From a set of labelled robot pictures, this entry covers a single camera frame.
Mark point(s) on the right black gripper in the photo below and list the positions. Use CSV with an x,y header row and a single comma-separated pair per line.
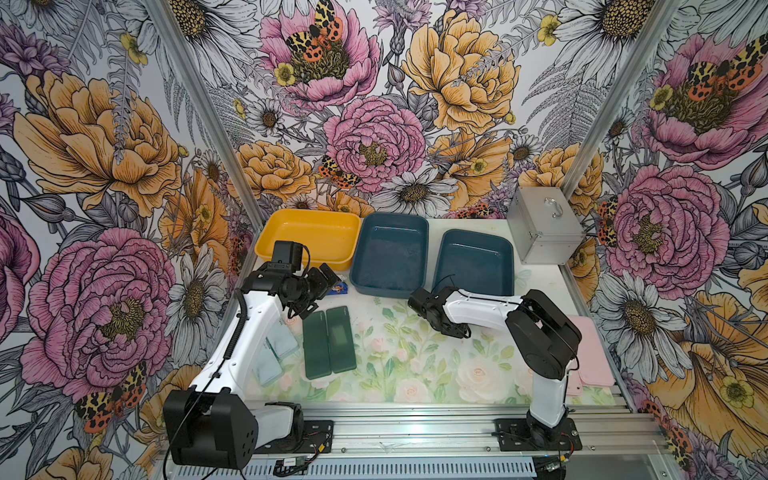
x,y
458,333

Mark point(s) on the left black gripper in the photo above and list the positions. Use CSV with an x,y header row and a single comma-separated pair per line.
x,y
322,288

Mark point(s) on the large teal plastic tray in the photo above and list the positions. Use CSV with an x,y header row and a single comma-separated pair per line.
x,y
476,262

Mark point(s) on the dark green pencil case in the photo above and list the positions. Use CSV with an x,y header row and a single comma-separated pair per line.
x,y
341,342
316,346

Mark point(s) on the silver metal case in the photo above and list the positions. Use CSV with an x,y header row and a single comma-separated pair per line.
x,y
543,226

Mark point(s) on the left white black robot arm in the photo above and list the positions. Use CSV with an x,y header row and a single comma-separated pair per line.
x,y
209,424

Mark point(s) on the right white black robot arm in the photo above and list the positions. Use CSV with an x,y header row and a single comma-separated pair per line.
x,y
545,336

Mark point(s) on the inner light blue pencil case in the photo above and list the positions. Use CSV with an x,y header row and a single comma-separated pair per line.
x,y
281,341

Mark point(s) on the light blue pencil case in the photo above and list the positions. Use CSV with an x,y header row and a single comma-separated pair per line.
x,y
281,341
266,368

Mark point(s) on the outer light blue pencil case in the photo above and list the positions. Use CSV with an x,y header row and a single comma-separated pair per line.
x,y
266,368

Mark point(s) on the left pink pencil case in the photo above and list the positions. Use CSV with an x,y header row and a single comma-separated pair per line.
x,y
574,387

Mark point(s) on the pink pencil case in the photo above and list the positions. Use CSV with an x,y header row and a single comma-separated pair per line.
x,y
594,368
574,387

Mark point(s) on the right pink pencil case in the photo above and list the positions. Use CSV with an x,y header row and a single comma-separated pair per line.
x,y
594,368

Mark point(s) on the blue white gauze bandage pack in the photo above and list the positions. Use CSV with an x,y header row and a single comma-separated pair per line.
x,y
340,288

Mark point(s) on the small teal plastic tray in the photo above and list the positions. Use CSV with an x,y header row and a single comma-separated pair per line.
x,y
391,255

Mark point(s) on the yellow plastic tray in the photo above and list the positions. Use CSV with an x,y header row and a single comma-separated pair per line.
x,y
331,237

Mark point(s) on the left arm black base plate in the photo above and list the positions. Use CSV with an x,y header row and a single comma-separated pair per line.
x,y
317,435

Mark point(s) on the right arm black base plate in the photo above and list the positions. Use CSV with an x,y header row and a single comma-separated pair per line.
x,y
529,435

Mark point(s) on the white slotted cable duct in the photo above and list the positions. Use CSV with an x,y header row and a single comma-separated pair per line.
x,y
420,468

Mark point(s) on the aluminium front rail frame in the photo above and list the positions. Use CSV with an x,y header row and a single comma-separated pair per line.
x,y
391,430

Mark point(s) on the left aluminium corner post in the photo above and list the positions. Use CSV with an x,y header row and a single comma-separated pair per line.
x,y
169,31

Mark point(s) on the aluminium corner post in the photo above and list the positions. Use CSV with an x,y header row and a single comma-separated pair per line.
x,y
169,31
644,49

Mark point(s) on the right aluminium corner post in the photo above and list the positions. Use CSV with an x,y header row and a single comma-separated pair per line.
x,y
644,49

